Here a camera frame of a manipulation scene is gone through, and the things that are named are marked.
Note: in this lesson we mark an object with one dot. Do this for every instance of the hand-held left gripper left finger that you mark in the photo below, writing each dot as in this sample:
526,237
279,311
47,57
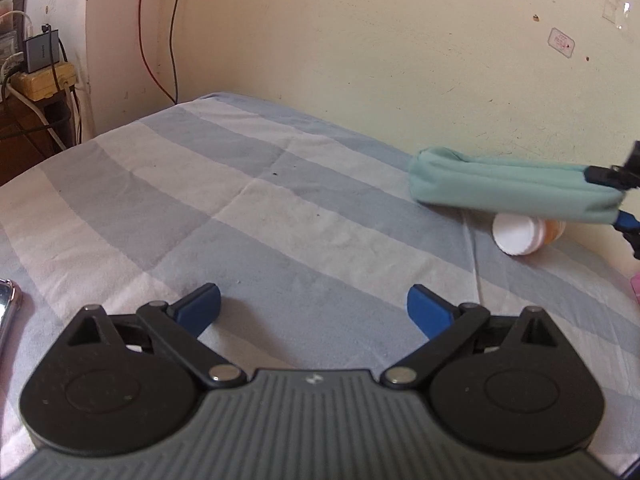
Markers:
200,307

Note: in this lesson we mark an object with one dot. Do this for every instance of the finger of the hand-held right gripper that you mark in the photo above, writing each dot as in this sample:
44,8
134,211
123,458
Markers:
629,222
602,175

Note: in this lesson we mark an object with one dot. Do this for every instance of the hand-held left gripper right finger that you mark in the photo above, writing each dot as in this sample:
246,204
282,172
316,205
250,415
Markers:
425,310

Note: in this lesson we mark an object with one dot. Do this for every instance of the pink biscuit tin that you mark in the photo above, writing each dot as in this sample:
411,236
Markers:
636,287

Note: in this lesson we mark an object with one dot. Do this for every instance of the teal fabric pouch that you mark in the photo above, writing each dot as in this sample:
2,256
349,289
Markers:
500,185

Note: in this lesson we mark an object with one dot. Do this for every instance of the orange bottle white cap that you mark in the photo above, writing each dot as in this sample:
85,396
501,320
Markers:
517,234

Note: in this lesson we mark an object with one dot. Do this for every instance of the striped bed sheet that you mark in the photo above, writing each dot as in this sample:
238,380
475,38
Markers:
275,210

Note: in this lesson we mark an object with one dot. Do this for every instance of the shiny metal object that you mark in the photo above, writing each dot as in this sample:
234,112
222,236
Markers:
7,310

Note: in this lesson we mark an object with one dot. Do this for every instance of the brown wooden shelf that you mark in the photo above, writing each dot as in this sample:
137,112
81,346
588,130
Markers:
20,145

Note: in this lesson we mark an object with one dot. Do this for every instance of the yellow power strip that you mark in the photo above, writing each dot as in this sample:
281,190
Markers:
42,82

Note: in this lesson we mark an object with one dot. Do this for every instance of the grey power adapter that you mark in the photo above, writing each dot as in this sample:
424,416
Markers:
41,51

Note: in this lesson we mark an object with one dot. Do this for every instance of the red white wall sticker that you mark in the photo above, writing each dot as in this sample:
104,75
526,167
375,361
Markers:
560,43

